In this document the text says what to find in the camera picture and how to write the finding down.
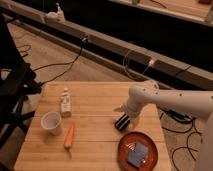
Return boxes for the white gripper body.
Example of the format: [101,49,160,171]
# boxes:
[121,100,142,118]

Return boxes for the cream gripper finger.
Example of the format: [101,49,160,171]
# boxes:
[131,116,140,130]
[113,107,123,112]

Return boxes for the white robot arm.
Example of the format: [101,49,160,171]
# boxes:
[115,80,213,171]

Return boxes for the white ceramic cup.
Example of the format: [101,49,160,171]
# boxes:
[41,112,62,136]

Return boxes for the red orange plate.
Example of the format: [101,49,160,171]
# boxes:
[117,132,158,171]

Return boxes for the blue sponge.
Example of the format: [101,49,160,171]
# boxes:
[127,142,148,168]

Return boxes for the blue power adapter box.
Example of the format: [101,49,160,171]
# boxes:
[170,111,191,121]

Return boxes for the orange carrot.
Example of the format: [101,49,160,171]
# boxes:
[64,126,74,149]

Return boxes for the black tripod stand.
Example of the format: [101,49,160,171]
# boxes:
[0,13,41,149]

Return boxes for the white object on ledge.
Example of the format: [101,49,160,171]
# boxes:
[45,4,65,22]

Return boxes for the long metal rail ledge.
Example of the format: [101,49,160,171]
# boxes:
[0,0,213,91]

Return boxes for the white hanging cable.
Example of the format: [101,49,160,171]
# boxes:
[122,50,156,81]

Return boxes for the black floor cable right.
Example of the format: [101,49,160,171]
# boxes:
[159,109,209,171]

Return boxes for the black floor cable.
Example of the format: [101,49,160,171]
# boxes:
[159,109,209,171]
[16,35,90,84]

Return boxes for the black floor cable left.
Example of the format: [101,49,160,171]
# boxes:
[16,35,90,84]

